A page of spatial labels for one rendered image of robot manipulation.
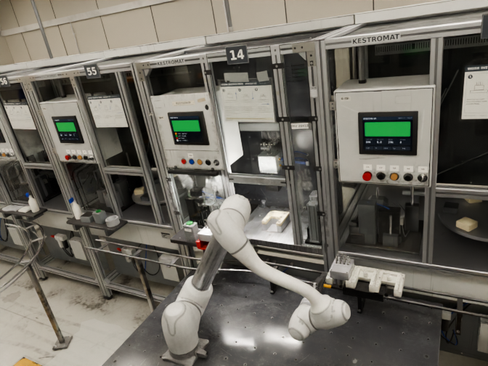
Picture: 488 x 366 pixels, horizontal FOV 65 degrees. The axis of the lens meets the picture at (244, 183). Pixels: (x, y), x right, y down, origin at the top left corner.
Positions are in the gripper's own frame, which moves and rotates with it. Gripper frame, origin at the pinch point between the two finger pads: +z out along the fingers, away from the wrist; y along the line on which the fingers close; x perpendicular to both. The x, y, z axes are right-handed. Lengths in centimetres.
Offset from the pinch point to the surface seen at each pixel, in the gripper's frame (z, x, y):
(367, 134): 17, -21, 72
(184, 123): 17, 82, 79
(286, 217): 41, 36, 9
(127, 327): 0, 171, -88
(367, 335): -13.1, -24.3, -19.7
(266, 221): 32, 46, 9
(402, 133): 17, -36, 73
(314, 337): -22.1, -0.9, -19.7
